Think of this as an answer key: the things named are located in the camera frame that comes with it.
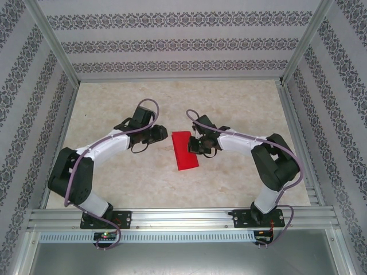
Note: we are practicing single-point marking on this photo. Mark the red paper sheet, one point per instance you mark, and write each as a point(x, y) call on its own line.
point(182, 153)

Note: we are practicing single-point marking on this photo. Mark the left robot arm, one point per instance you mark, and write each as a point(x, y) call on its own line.
point(71, 177)

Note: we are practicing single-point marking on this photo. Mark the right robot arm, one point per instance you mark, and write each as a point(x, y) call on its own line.
point(275, 169)

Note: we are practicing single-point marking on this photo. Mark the grey metal sheet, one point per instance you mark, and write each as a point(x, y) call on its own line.
point(183, 259)

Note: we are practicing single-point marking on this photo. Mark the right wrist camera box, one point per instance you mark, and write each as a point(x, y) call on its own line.
point(195, 129)

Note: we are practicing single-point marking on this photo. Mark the aluminium frame cross beam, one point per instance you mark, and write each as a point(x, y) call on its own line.
point(180, 79)

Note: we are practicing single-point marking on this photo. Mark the aluminium mounting rail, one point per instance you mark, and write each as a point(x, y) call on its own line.
point(183, 219)

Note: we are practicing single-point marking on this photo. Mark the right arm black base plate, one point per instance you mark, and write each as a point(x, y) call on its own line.
point(241, 219)

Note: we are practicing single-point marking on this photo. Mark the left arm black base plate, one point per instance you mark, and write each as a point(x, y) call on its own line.
point(124, 219)

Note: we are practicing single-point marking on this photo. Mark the aluminium frame post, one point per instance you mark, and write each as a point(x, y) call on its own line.
point(304, 46)
point(55, 46)

